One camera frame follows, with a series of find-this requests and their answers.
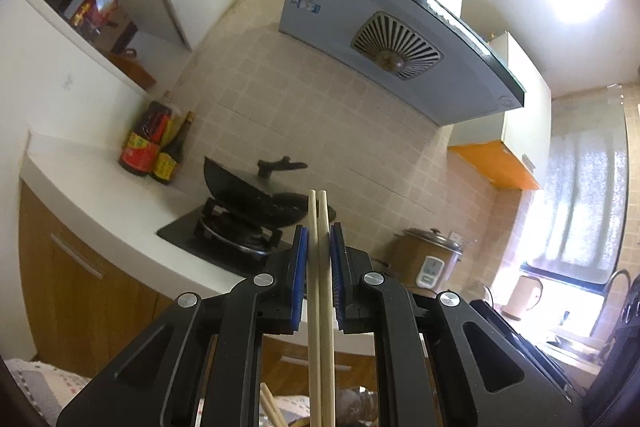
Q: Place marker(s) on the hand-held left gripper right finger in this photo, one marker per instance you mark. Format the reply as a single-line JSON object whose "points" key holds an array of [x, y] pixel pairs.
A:
{"points": [[338, 267]]}

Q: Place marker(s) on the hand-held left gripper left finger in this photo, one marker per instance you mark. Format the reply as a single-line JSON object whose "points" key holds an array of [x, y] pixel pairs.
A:
{"points": [[300, 267]]}

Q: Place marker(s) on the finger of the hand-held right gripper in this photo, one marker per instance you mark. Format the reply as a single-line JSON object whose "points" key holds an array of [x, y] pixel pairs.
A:
{"points": [[520, 342]]}

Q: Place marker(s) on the wooden chopstick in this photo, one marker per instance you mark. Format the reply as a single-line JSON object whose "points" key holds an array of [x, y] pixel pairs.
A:
{"points": [[266, 399], [278, 417], [314, 307], [326, 307]]}

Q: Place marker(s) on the white electric kettle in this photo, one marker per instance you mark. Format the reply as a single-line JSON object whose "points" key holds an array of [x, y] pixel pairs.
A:
{"points": [[522, 297]]}

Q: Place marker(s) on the metal kitchen sink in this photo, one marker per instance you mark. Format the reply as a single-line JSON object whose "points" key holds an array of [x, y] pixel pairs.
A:
{"points": [[575, 346]]}

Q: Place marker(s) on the brown rice cooker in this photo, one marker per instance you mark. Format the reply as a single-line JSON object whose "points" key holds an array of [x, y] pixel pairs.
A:
{"points": [[415, 252]]}

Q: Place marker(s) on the metal sink faucet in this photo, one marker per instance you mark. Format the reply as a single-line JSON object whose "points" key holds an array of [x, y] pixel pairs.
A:
{"points": [[612, 292]]}

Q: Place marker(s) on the black wok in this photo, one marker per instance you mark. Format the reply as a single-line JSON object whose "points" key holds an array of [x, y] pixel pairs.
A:
{"points": [[235, 194]]}

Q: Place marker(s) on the black gas stove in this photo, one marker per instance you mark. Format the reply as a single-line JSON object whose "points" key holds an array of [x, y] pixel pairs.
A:
{"points": [[185, 234]]}

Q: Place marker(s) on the white lace curtain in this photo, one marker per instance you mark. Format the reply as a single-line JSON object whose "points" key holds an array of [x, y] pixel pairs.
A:
{"points": [[585, 202]]}

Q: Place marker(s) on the dark yellow label sauce bottle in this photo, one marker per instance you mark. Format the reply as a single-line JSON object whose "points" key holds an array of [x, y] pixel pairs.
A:
{"points": [[167, 162]]}

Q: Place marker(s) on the red label sauce bottle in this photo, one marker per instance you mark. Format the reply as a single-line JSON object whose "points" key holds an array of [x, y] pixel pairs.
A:
{"points": [[140, 152]]}

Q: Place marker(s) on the wooden kitchen cabinet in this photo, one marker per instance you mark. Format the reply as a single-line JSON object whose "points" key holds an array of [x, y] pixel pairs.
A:
{"points": [[75, 307]]}

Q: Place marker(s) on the brown wooden board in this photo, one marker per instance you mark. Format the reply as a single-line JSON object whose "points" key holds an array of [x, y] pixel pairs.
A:
{"points": [[135, 69]]}

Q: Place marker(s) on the range hood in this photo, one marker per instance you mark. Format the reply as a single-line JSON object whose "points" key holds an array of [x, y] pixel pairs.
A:
{"points": [[340, 2]]}

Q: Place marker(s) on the red printed package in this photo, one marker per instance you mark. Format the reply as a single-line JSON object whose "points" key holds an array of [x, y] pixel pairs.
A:
{"points": [[92, 7]]}

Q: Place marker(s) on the white and orange wall cabinet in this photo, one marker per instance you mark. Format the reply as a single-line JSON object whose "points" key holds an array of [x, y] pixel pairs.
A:
{"points": [[525, 107]]}

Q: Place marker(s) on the recessed wall shelf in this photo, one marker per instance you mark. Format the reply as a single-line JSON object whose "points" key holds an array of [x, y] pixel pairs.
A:
{"points": [[110, 7]]}

